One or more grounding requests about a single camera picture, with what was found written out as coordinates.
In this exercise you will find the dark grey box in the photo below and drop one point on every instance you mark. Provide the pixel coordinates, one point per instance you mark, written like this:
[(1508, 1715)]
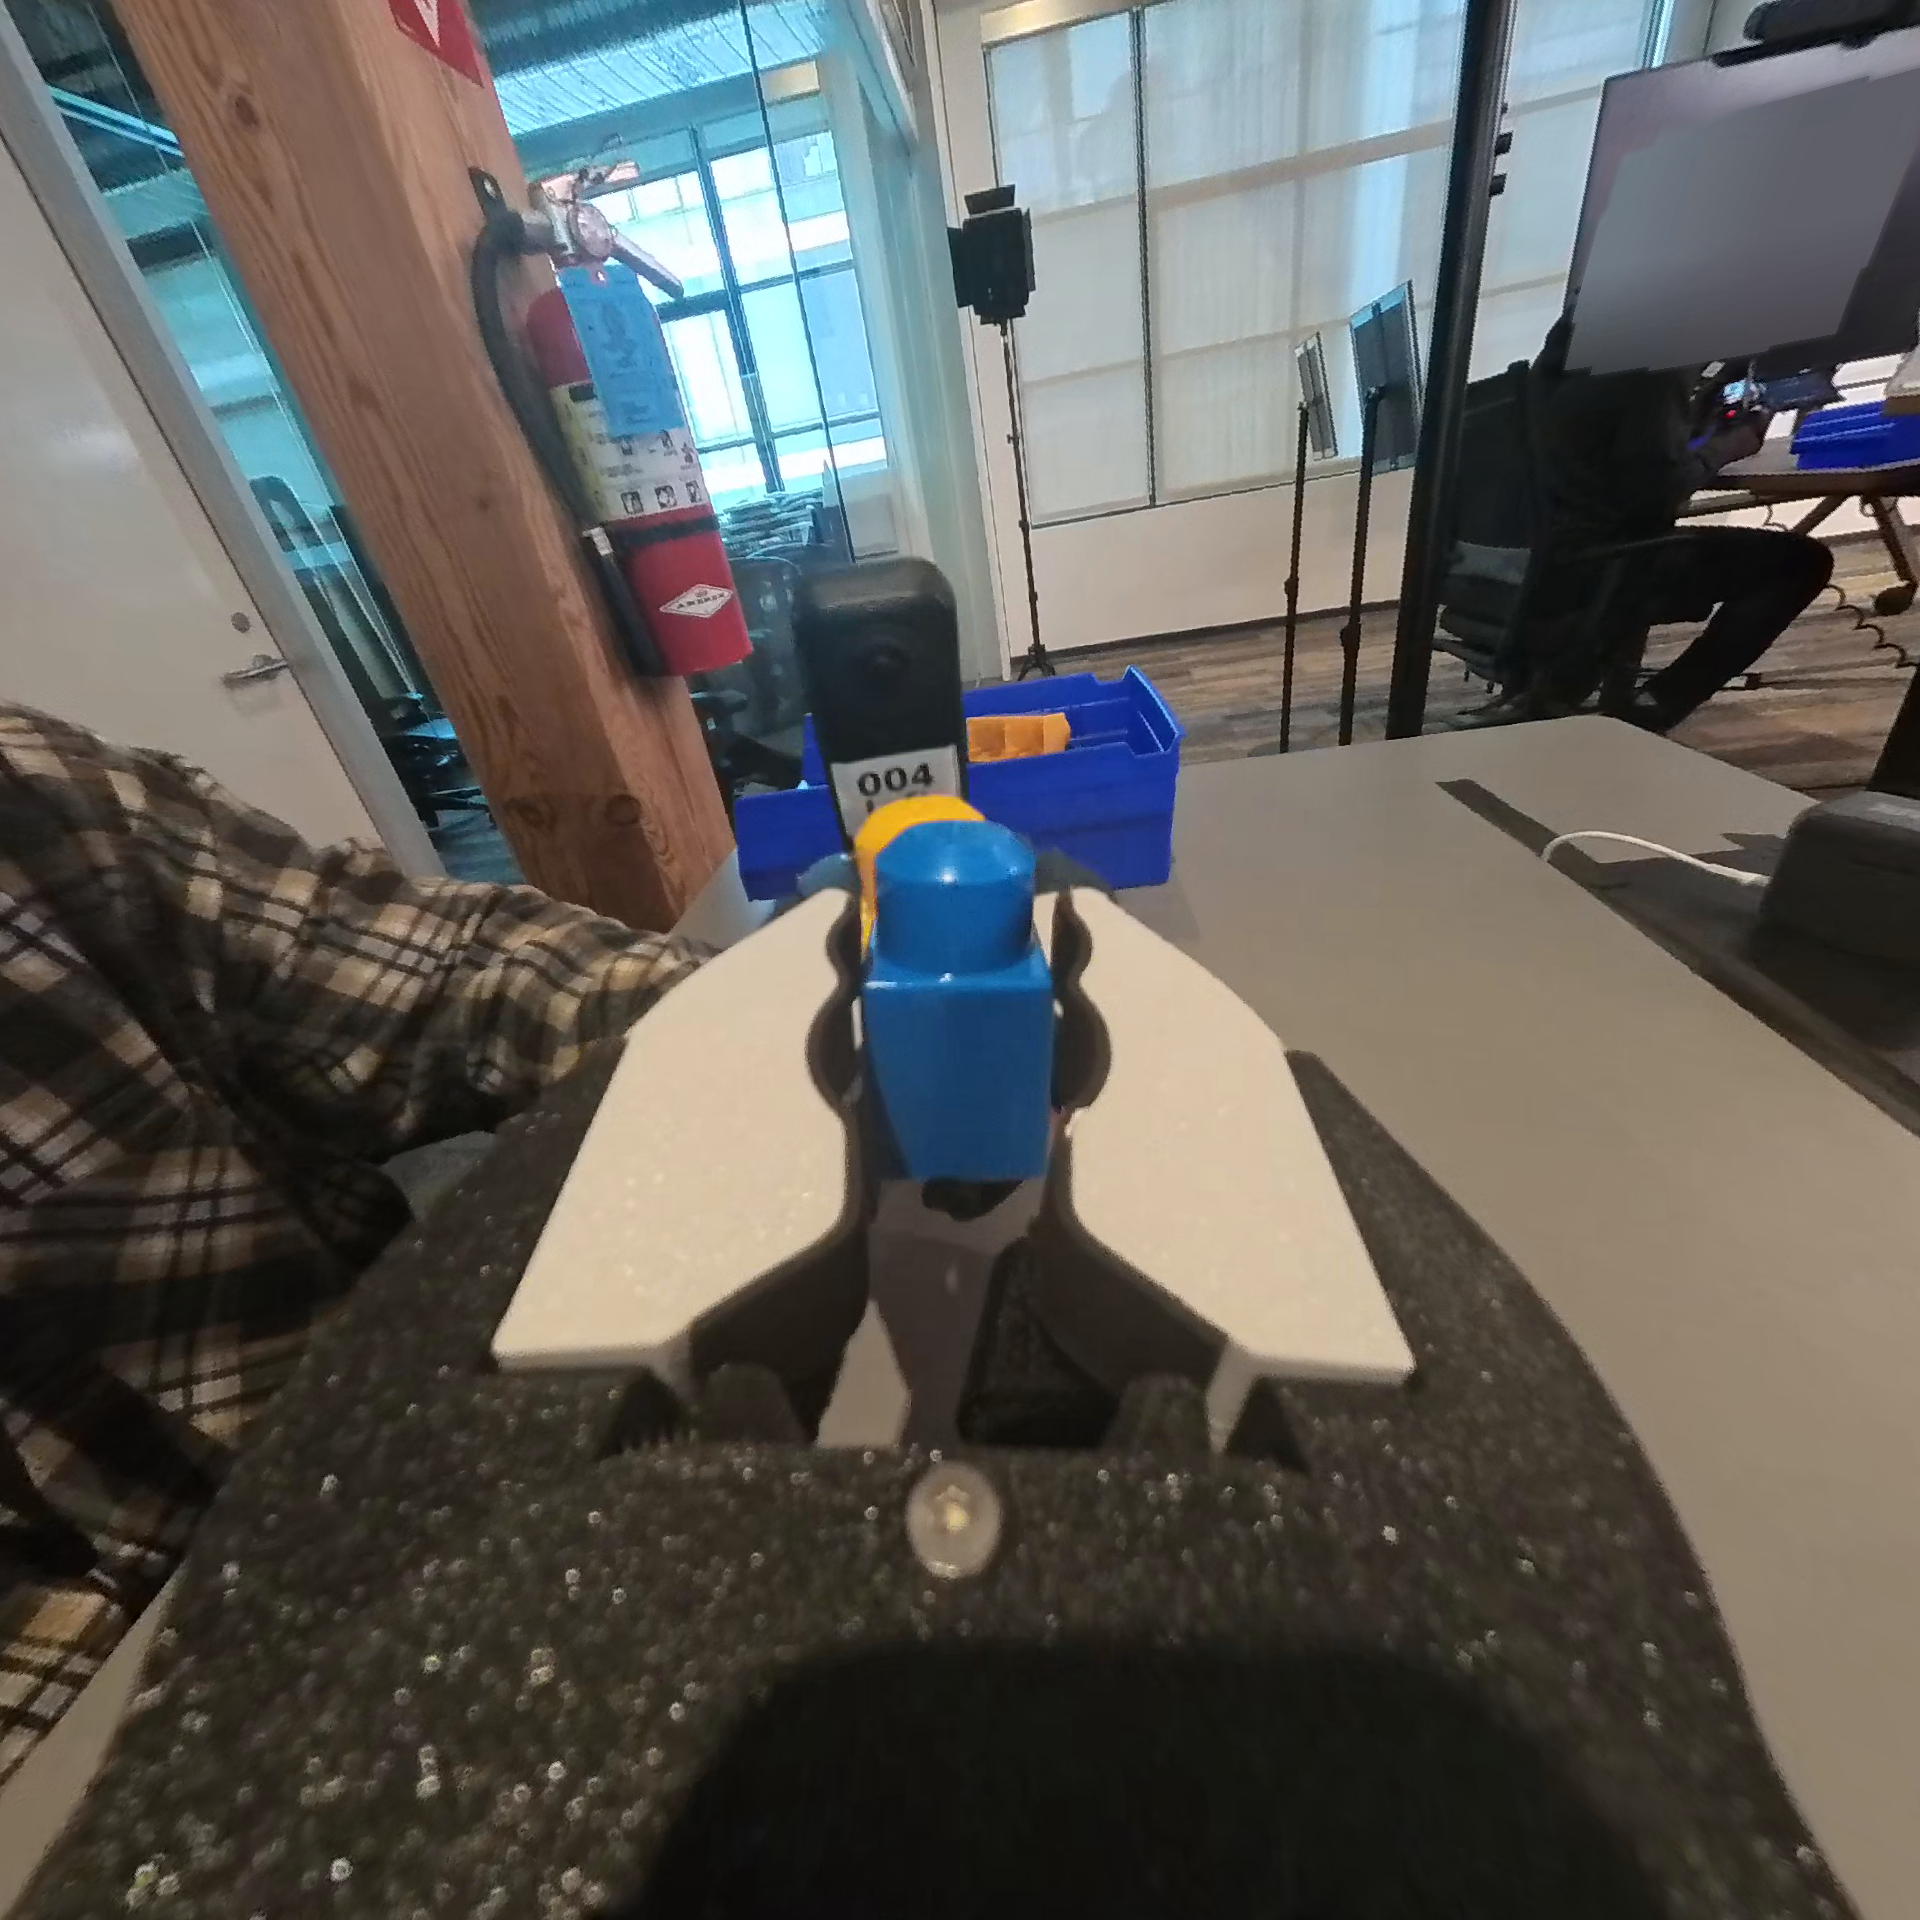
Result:
[(1853, 886)]

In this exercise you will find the black office chair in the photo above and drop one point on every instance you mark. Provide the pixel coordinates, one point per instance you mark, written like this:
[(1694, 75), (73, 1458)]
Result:
[(759, 645), (428, 751)]

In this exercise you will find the black webcam bar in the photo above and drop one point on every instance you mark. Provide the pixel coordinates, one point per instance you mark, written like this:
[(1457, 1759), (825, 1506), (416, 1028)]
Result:
[(1831, 20)]

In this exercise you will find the red fire extinguisher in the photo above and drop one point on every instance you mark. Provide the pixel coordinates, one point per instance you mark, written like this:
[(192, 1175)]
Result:
[(677, 571)]

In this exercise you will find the blue mega block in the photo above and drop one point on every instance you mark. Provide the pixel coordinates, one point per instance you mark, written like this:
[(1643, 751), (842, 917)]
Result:
[(960, 1049)]

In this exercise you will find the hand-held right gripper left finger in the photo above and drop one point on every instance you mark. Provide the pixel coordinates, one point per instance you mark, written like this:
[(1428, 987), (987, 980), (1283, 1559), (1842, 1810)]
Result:
[(677, 1185)]

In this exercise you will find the blue storage bin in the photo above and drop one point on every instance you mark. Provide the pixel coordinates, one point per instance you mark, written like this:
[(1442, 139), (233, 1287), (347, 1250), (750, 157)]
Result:
[(1859, 432)]

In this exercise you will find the black computer monitor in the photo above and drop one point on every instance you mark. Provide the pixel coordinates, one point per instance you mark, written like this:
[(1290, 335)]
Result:
[(1845, 182)]

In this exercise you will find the black studio light stand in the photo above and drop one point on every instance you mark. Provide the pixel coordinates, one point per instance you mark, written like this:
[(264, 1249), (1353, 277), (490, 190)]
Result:
[(993, 255)]

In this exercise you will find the tablet floor stand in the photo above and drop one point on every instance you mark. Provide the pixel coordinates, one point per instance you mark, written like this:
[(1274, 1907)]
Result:
[(1382, 374), (1318, 398)]

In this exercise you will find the pile of coloured toy blocks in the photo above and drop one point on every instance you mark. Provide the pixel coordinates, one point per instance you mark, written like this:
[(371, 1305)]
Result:
[(1020, 737)]

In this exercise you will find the red wall sign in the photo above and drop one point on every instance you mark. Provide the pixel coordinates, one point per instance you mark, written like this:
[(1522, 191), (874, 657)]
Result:
[(436, 39)]

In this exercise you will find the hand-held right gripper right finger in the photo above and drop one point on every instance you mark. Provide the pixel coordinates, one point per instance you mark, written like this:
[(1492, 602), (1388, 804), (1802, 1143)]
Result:
[(1246, 1185)]

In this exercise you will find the wooden office desk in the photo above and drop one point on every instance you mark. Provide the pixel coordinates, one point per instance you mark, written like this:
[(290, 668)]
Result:
[(1831, 481)]

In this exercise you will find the blue plastic bin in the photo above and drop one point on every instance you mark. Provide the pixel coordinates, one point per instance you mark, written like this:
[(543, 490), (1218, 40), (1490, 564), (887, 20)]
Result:
[(1094, 812)]

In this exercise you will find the black pole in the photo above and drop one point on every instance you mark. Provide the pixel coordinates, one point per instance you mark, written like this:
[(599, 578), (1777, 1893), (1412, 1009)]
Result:
[(1447, 374)]

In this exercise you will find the yellow one-stud block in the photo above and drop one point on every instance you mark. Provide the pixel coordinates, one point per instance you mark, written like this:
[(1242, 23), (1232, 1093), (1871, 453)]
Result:
[(914, 824)]

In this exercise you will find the person's left forearm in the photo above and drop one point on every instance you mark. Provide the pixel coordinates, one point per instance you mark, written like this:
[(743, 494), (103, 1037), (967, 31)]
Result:
[(225, 1126)]

